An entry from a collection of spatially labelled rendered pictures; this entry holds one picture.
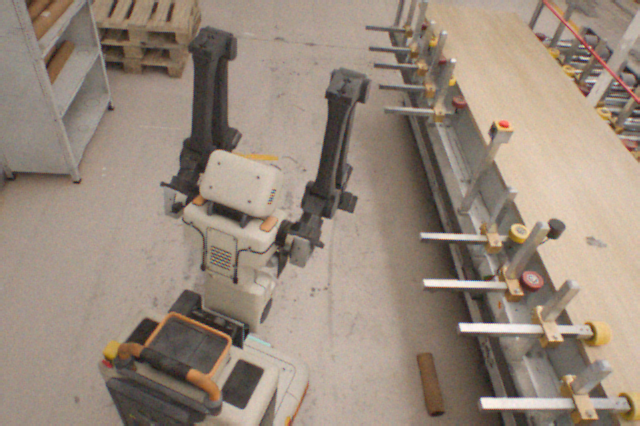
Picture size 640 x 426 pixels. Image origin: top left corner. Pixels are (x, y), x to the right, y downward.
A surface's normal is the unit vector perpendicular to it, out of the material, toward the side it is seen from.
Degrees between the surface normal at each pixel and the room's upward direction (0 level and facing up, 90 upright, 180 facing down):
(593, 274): 0
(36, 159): 90
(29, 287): 0
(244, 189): 48
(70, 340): 0
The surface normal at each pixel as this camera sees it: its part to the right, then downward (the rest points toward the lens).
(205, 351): 0.11, -0.70
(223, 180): -0.19, 0.00
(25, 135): 0.04, 0.71
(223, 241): -0.34, 0.53
